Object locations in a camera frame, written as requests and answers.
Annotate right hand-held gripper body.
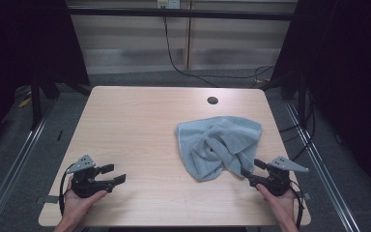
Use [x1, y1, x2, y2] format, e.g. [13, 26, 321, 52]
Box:
[249, 156, 309, 197]

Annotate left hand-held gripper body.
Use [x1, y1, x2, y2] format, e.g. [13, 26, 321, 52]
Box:
[66, 154, 114, 198]

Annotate light blue towel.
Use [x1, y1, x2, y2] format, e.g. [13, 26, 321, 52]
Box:
[174, 115, 263, 183]

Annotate person's left hand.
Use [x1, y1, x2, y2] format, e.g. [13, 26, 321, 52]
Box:
[61, 175, 108, 223]

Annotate person's right hand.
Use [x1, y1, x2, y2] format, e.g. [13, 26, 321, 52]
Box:
[255, 183, 296, 223]

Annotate yellow object on floor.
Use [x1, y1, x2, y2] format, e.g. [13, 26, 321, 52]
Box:
[17, 96, 33, 108]

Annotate dark curtain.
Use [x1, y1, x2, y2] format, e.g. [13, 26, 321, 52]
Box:
[260, 0, 371, 202]
[0, 0, 91, 156]

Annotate left hand-held gripper black cable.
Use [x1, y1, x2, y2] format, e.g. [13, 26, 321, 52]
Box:
[58, 163, 75, 217]

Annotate hand-held gripper black cable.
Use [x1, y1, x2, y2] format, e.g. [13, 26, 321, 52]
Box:
[289, 179, 305, 230]
[58, 163, 75, 217]

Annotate right hand-held gripper black cable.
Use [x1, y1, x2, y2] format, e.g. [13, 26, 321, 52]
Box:
[289, 179, 305, 230]

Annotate metal floor rail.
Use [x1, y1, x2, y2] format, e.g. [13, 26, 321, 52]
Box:
[0, 102, 55, 232]
[284, 101, 362, 232]

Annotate black floor cables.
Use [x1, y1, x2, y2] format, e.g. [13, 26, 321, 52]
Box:
[278, 96, 317, 162]

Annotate long black wall cable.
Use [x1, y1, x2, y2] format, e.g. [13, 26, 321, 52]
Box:
[162, 15, 275, 89]

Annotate white wall socket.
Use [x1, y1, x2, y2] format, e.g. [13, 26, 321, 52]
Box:
[157, 0, 182, 10]

